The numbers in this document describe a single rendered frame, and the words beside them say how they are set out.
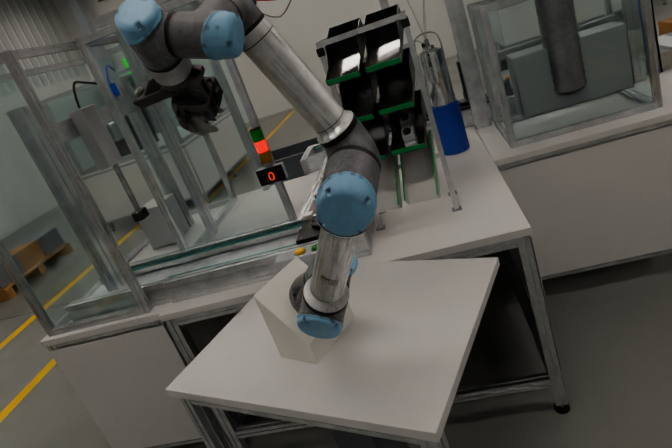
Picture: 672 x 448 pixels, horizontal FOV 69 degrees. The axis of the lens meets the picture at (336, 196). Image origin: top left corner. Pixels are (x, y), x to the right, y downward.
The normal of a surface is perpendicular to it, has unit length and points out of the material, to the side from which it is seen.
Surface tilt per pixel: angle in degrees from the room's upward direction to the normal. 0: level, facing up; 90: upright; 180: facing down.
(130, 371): 90
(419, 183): 45
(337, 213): 101
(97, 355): 90
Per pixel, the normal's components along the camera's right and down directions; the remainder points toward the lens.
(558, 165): -0.11, 0.37
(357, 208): -0.14, 0.57
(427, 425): -0.32, -0.89
